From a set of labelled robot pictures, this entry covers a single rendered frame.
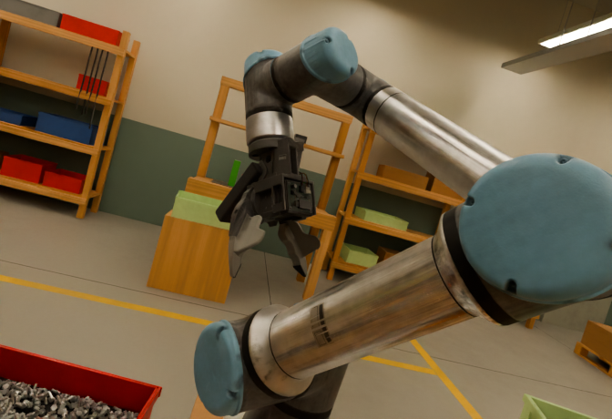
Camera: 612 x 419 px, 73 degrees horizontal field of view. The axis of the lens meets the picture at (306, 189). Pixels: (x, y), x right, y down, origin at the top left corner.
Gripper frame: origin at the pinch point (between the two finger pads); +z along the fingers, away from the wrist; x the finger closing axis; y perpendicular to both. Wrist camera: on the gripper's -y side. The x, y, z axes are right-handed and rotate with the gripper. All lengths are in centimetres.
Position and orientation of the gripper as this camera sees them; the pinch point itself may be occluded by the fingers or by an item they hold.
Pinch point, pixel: (269, 279)
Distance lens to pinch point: 62.7
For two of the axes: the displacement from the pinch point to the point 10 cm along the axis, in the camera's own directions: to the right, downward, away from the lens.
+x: 6.4, 1.5, 7.6
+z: 0.8, 9.6, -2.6
